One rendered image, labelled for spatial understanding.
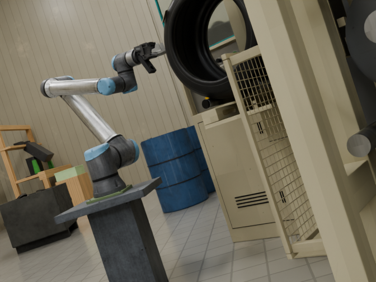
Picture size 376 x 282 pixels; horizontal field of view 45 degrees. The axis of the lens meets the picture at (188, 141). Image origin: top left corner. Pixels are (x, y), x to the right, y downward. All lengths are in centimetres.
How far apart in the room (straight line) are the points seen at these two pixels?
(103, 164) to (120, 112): 898
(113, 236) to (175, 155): 278
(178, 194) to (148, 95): 635
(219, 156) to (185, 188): 226
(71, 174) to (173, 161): 510
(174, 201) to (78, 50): 732
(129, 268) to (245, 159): 99
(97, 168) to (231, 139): 90
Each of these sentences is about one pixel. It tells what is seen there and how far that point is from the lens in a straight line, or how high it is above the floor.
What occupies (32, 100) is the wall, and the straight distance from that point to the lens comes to 1233.
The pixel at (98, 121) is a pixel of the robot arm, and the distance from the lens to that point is 280.
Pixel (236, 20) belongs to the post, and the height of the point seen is 127.
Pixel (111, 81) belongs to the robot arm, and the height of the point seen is 118.
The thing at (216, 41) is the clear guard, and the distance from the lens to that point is 296.
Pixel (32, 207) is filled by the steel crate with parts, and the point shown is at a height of 52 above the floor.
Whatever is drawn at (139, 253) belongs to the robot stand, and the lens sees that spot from 255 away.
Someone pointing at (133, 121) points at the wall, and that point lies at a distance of 1143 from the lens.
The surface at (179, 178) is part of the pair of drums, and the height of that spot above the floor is 35.
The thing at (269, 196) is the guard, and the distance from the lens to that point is 152.
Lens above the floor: 79
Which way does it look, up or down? 1 degrees down
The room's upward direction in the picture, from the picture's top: 18 degrees counter-clockwise
